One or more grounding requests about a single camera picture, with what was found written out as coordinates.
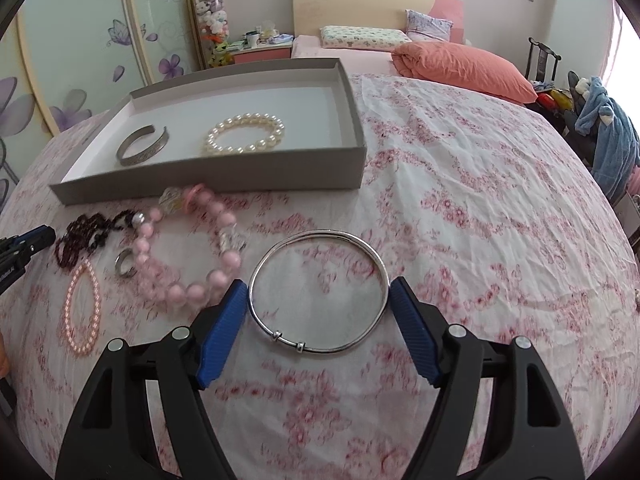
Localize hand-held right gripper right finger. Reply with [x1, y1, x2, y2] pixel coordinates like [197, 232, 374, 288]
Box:
[389, 276, 586, 480]

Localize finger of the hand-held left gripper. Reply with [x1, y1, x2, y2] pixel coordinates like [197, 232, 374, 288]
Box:
[0, 225, 57, 291]

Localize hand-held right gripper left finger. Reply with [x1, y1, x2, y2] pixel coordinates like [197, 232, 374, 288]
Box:
[55, 279, 249, 480]

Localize dark red bead bracelet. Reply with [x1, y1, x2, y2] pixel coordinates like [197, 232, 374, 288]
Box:
[53, 214, 108, 271]

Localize pink pearl bracelet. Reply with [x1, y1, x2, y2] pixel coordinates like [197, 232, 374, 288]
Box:
[64, 260, 102, 358]

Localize pink bead bracelet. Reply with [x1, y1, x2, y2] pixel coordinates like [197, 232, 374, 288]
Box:
[131, 185, 247, 308]

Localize thin silver bangle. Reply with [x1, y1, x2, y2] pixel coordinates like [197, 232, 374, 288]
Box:
[248, 230, 390, 357]

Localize grey cardboard tray box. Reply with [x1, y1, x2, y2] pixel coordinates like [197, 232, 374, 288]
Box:
[48, 57, 368, 206]

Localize pink floral bedsheet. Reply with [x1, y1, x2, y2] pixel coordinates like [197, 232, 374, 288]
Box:
[0, 72, 640, 480]

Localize flower print wardrobe doors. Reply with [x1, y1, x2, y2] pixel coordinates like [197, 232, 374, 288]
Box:
[0, 0, 201, 196]

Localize blue plush garment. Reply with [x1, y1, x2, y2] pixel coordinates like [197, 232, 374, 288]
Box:
[575, 76, 640, 198]

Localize salmon pink pillow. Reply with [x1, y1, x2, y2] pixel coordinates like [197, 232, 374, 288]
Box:
[391, 41, 538, 106]

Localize colourful toys pile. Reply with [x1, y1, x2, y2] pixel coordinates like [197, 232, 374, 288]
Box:
[532, 82, 576, 111]

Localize pink nightstand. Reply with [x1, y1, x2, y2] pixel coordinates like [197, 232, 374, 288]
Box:
[232, 42, 293, 65]

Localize plain pink sheet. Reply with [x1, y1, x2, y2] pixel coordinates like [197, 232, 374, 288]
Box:
[291, 35, 401, 76]

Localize cream floral pillow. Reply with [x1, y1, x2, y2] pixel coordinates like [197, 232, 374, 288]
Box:
[320, 25, 412, 52]

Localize dark wooden chair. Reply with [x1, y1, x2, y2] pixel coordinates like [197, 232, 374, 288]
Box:
[527, 37, 563, 83]

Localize clear cylinder of plush toys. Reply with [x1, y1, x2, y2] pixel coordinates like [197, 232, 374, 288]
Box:
[192, 0, 233, 68]

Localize purple floral pillow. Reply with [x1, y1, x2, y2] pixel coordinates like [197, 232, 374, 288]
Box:
[405, 9, 455, 43]

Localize beige pink headboard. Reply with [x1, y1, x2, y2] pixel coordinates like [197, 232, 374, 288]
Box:
[291, 0, 466, 43]

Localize silver ring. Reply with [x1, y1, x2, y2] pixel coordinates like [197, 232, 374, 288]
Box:
[114, 247, 138, 277]

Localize engraved silver cuff bracelet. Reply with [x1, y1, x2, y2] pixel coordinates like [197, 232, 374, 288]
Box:
[116, 125, 171, 167]

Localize white pearl bracelet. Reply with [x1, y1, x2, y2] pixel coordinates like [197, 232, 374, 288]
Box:
[202, 112, 286, 157]

